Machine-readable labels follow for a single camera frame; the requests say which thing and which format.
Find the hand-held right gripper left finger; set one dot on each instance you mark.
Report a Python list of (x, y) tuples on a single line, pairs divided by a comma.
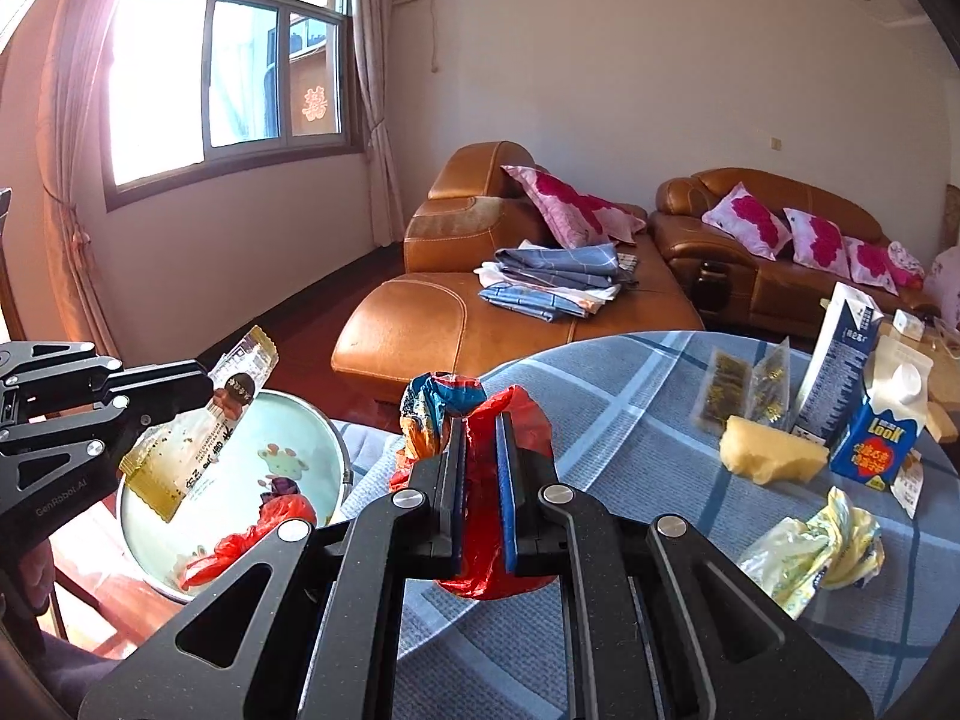
[(459, 495)]

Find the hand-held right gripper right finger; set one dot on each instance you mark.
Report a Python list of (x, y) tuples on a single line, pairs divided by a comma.
[(506, 495)]

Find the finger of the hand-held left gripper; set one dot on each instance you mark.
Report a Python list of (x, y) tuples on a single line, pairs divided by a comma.
[(67, 480), (165, 376)]

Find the red plastic bag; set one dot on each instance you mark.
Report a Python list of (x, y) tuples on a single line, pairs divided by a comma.
[(484, 510), (240, 544)]

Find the clear yellow-edged snack packet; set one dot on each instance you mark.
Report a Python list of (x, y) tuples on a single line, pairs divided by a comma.
[(202, 442)]

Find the blue orange wrapper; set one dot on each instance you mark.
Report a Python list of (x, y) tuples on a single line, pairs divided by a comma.
[(427, 420)]

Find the pale enamel basin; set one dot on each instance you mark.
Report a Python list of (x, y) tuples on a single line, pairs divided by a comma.
[(292, 435)]

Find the person's dark blue clothing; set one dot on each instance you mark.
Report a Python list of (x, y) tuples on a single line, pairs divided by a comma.
[(75, 679)]

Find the blue plaid tablecloth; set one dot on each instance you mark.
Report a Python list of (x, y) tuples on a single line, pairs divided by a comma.
[(637, 450)]

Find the window curtain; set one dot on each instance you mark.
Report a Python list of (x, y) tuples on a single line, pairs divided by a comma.
[(375, 127), (67, 255)]

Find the brown leather chaise sofa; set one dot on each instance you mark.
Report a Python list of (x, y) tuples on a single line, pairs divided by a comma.
[(420, 330)]

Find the folded blue plaid bedsheets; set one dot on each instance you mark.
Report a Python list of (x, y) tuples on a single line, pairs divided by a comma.
[(555, 270)]

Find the clear gold snack wrappers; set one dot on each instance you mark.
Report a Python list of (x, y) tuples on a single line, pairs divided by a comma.
[(726, 386)]

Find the yellow sponge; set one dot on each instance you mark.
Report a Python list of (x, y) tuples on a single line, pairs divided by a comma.
[(772, 454)]

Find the sliding window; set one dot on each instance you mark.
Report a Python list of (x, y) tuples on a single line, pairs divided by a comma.
[(165, 90)]

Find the clear packet green contents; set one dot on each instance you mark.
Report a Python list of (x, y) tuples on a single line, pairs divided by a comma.
[(772, 382)]

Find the pink floral pillow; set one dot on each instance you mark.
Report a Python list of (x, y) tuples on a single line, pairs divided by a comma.
[(570, 202), (750, 217), (817, 240), (870, 262)]

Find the yellow white crumpled wrapper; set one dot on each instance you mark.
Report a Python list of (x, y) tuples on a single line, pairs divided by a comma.
[(810, 547)]

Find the red paper window decal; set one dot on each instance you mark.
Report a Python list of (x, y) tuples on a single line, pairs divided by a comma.
[(315, 101)]

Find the dark blue tall carton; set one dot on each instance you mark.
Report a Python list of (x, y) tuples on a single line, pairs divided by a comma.
[(829, 375)]

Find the blue white milk carton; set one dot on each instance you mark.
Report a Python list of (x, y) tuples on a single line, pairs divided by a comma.
[(877, 450)]

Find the small white packet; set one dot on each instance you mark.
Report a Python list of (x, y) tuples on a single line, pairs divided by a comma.
[(909, 484)]

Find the small white box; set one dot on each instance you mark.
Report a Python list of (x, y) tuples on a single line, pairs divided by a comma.
[(909, 324)]

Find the wooden glass-top coffee table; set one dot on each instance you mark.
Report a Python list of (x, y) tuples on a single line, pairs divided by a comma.
[(943, 424)]

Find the pink cloth bundle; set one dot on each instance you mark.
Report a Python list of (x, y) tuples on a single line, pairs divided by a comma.
[(906, 262)]

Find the pink cloth covered furniture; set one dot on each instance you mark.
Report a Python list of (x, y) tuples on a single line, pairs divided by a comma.
[(946, 277)]

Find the rolled standing mat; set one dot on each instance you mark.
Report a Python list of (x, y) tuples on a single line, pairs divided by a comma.
[(952, 217)]

